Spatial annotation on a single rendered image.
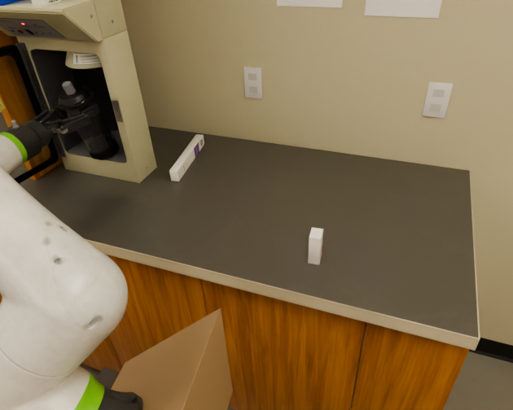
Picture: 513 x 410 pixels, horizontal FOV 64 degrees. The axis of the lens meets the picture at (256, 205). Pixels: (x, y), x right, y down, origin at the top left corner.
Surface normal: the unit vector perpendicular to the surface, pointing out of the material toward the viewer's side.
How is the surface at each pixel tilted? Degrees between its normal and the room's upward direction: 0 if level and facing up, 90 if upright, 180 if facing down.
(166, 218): 0
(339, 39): 90
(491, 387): 0
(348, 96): 90
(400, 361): 90
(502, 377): 0
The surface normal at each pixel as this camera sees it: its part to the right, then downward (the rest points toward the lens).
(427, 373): -0.36, 0.57
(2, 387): 0.14, 0.32
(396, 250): -0.04, -0.80
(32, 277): -0.02, -0.20
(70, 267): 0.35, -0.59
